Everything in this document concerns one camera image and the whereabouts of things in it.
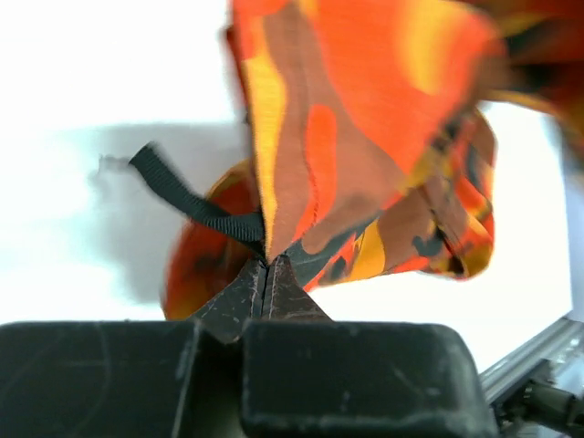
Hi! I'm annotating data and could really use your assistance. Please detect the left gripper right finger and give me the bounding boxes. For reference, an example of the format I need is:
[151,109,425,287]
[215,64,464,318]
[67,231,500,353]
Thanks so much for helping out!
[262,255,331,321]

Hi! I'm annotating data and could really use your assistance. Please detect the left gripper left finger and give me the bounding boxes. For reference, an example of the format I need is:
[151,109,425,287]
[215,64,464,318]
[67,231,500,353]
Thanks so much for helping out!
[193,259,267,343]

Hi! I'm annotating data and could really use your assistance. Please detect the orange camouflage trousers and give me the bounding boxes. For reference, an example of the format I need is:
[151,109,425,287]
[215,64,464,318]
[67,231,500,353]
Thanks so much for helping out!
[162,1,583,319]

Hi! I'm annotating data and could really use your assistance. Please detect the aluminium rail frame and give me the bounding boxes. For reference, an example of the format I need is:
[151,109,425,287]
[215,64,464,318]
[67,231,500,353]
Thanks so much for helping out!
[480,318,583,403]

